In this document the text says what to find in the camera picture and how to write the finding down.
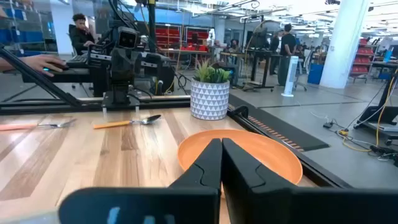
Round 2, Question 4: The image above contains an orange plate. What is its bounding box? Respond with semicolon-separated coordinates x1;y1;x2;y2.
177;129;303;200

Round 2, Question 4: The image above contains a black frame handle loop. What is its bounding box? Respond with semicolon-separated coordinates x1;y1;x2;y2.
231;105;250;119

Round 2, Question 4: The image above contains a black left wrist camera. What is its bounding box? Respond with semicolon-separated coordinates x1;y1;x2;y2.
117;26;139;49

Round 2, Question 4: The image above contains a black keyboard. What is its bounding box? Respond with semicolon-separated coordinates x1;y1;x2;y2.
66;55;90;68

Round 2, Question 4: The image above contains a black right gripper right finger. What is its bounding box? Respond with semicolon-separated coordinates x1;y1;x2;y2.
221;138;398;224

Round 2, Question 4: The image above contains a person's hand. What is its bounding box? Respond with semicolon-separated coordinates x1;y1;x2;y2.
19;54;67;77

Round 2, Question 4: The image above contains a yellow floor cable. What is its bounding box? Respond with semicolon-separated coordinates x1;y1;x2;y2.
337;76;398;153

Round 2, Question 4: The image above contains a red storage bin shelf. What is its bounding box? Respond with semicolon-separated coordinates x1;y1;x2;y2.
184;27;210;52
155;26;182;49
349;37;376;79

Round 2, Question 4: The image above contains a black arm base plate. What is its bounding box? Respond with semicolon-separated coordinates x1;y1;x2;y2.
101;91;141;110

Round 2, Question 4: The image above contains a fork with orange handle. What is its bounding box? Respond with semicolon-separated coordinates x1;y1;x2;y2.
0;118;77;132

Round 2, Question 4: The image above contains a spoon with orange handle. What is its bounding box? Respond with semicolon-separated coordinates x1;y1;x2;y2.
93;114;162;130

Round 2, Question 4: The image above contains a black computer mouse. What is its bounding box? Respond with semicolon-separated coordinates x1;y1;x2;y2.
42;63;70;75

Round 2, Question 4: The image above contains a blue bin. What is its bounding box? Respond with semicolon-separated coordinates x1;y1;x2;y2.
307;63;325;85

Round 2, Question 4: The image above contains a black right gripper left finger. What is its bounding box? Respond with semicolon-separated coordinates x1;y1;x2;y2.
58;138;223;224

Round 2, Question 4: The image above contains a black standing desk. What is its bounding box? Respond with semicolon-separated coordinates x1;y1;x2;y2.
242;49;282;91

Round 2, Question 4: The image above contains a person's forearm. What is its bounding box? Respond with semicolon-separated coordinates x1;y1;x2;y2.
0;57;23;73

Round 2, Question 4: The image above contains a green artificial succulent plant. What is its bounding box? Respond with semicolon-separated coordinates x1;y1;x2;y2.
193;59;233;84

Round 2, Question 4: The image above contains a brown work table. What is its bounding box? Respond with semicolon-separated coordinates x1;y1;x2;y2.
158;47;213;68

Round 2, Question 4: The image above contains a white round building column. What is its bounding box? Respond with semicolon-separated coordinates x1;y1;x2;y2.
319;0;371;90

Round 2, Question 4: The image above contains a black equipment stand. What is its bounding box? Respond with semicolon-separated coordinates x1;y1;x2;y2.
354;62;398;146

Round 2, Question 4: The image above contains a standing person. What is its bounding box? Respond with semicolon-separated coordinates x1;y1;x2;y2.
268;29;281;76
277;23;298;86

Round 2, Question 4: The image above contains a white tower fan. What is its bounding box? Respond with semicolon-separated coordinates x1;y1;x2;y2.
280;55;300;98

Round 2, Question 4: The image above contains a seated person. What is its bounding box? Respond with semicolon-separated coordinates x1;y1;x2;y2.
228;39;242;54
68;12;96;57

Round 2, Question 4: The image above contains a white triangle-patterned plant pot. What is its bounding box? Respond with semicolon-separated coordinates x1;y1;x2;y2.
190;77;231;121

